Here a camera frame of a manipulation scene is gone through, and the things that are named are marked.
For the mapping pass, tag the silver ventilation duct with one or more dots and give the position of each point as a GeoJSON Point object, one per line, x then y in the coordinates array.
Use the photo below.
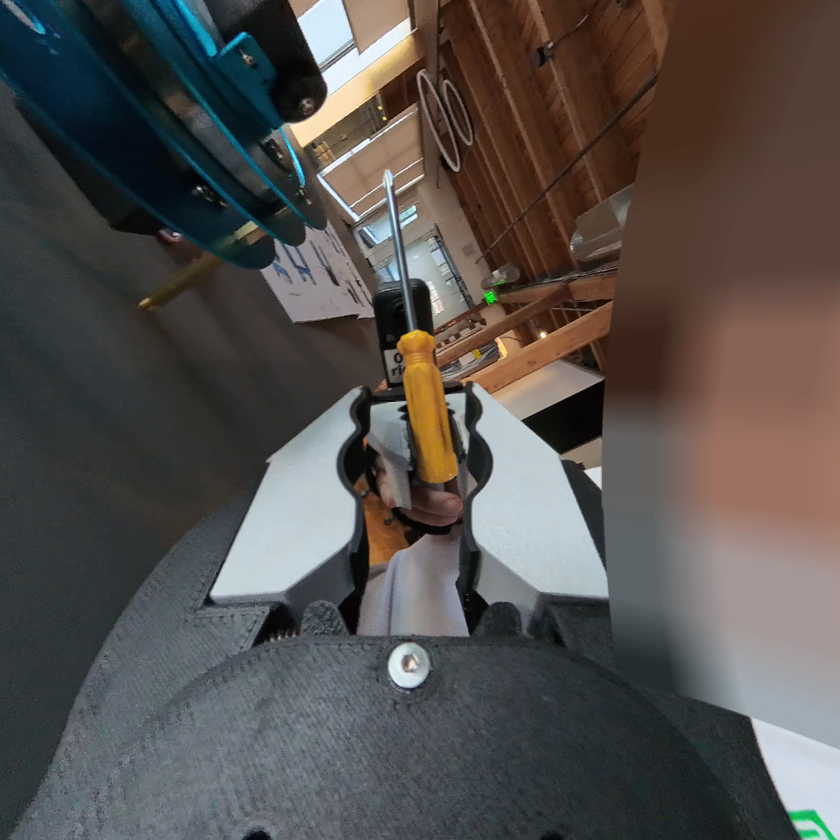
{"type": "Point", "coordinates": [600, 229]}

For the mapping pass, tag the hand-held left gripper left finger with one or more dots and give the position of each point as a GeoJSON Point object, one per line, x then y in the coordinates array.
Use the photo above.
{"type": "Point", "coordinates": [289, 518]}

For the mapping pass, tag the person's right hand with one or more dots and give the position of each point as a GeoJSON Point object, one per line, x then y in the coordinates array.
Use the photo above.
{"type": "Point", "coordinates": [436, 505]}

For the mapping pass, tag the glass partition window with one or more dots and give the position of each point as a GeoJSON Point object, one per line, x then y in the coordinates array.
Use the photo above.
{"type": "Point", "coordinates": [426, 262]}

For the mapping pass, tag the blue toy robot arm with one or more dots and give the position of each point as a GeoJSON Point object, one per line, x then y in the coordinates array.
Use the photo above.
{"type": "Point", "coordinates": [98, 98]}

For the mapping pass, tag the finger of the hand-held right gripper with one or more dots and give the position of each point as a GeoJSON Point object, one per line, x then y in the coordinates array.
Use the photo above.
{"type": "Point", "coordinates": [460, 453]}
{"type": "Point", "coordinates": [390, 469]}

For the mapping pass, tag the brass standoff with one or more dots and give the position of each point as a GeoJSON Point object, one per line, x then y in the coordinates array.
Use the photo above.
{"type": "Point", "coordinates": [177, 282]}

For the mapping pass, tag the wooden ceiling beam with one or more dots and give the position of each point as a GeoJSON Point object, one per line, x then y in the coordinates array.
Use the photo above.
{"type": "Point", "coordinates": [544, 348]}

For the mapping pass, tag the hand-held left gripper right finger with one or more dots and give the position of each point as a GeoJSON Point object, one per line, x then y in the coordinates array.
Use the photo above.
{"type": "Point", "coordinates": [538, 518]}

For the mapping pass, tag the steel ceiling rod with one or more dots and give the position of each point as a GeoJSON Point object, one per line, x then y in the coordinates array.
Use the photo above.
{"type": "Point", "coordinates": [577, 157]}

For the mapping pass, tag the black ceiling fixture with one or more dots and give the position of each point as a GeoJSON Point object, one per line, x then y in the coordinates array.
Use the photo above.
{"type": "Point", "coordinates": [544, 54]}

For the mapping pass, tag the printed instruction sheet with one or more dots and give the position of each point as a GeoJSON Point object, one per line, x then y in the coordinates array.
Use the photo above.
{"type": "Point", "coordinates": [315, 298]}

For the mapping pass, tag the person's right forearm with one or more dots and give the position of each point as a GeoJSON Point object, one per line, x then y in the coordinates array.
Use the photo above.
{"type": "Point", "coordinates": [420, 584]}

